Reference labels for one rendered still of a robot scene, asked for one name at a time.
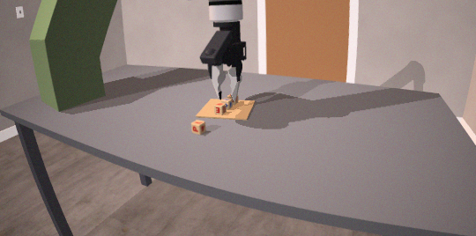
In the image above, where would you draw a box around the peach flat mat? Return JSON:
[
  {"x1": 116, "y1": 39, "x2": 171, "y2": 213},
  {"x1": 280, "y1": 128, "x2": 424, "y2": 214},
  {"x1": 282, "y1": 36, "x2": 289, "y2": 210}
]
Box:
[{"x1": 196, "y1": 99, "x2": 255, "y2": 121}]

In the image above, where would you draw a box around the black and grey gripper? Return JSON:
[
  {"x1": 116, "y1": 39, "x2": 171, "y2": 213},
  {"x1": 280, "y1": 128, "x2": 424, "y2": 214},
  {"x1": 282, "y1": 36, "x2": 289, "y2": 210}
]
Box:
[{"x1": 208, "y1": 21, "x2": 247, "y2": 102}]

